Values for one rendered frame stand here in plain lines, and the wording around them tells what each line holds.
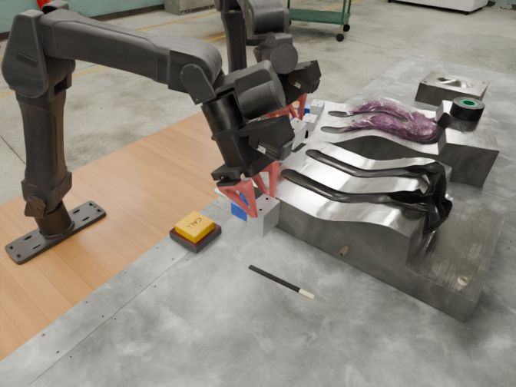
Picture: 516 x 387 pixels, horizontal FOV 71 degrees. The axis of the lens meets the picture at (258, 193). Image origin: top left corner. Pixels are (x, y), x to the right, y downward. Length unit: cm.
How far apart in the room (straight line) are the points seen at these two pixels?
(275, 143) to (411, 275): 35
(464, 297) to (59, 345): 67
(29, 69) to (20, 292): 41
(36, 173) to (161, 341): 38
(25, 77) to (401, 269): 68
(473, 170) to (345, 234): 45
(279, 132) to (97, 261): 48
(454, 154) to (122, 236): 81
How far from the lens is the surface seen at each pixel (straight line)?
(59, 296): 78
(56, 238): 88
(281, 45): 74
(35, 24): 61
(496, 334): 76
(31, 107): 69
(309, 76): 77
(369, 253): 71
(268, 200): 63
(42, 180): 78
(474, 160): 104
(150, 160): 107
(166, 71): 55
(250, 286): 70
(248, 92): 55
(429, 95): 147
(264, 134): 52
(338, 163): 89
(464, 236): 81
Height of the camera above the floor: 136
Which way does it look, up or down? 39 degrees down
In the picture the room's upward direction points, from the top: straight up
